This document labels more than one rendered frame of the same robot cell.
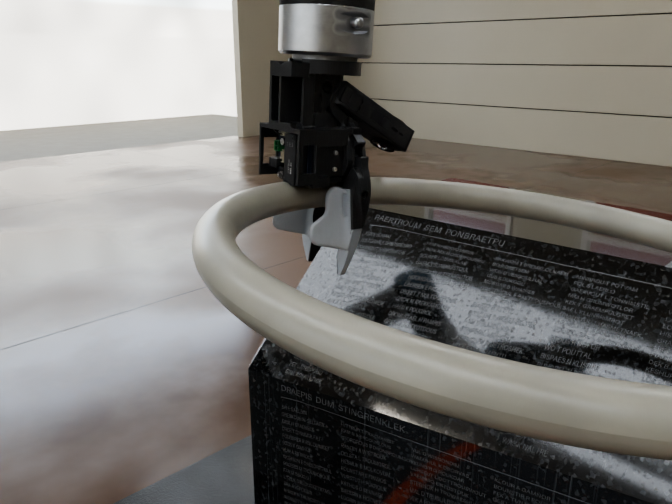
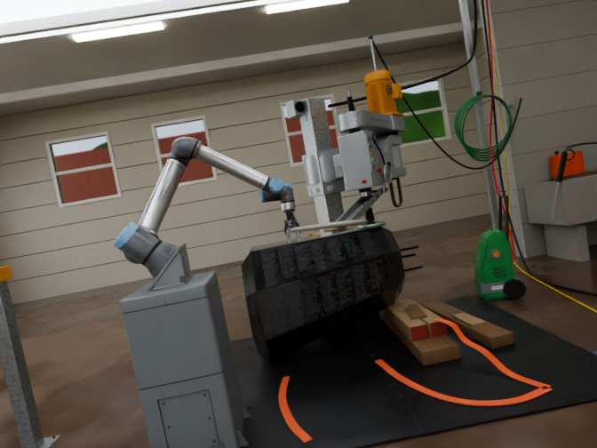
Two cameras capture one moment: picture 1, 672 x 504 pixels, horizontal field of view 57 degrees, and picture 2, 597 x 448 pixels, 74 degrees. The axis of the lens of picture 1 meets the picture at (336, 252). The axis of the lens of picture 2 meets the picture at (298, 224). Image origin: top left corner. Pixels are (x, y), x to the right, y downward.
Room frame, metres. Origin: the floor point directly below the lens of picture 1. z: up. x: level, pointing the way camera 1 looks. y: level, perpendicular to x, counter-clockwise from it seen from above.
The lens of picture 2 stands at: (-1.11, 1.87, 1.17)
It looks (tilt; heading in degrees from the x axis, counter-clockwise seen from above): 4 degrees down; 312
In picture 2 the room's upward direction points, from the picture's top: 10 degrees counter-clockwise
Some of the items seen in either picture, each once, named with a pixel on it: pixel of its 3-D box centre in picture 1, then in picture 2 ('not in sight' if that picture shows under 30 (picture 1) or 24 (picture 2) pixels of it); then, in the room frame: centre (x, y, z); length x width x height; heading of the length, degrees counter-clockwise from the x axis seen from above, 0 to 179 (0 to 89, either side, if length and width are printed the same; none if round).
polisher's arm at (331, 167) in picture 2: not in sight; (342, 165); (1.05, -1.29, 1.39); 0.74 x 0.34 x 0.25; 19
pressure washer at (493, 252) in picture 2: not in sight; (491, 247); (0.00, -1.81, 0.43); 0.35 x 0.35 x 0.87; 29
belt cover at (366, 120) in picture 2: not in sight; (371, 126); (0.58, -1.13, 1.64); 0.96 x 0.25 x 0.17; 98
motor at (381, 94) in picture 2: not in sight; (381, 96); (0.61, -1.44, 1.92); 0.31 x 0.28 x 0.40; 8
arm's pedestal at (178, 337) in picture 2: not in sight; (188, 364); (0.75, 0.83, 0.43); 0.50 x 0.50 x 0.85; 46
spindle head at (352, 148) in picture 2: not in sight; (364, 163); (0.55, -0.86, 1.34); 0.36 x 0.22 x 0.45; 98
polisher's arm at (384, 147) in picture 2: not in sight; (381, 163); (0.58, -1.17, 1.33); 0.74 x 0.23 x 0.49; 98
